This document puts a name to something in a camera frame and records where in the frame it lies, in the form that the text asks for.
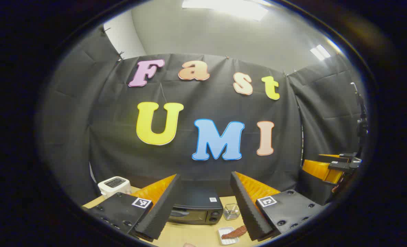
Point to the ceiling light panel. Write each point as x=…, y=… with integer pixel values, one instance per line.
x=320, y=52
x=227, y=7

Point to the black backdrop cloth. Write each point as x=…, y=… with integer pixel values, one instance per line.
x=203, y=103

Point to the square clear glass jar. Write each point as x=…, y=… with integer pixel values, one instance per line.
x=231, y=212

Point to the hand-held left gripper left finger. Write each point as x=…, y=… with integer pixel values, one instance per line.
x=162, y=209

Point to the black electric oven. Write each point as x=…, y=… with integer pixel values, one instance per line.
x=196, y=206

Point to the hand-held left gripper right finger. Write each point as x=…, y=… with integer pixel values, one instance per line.
x=248, y=209

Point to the white toaster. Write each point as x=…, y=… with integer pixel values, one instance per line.
x=114, y=185

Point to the brown meat piece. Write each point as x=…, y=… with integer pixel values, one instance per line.
x=234, y=233

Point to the white rectangular dish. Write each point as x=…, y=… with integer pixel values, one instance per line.
x=225, y=240

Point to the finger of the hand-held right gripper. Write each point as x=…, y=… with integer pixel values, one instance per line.
x=340, y=157
x=321, y=169

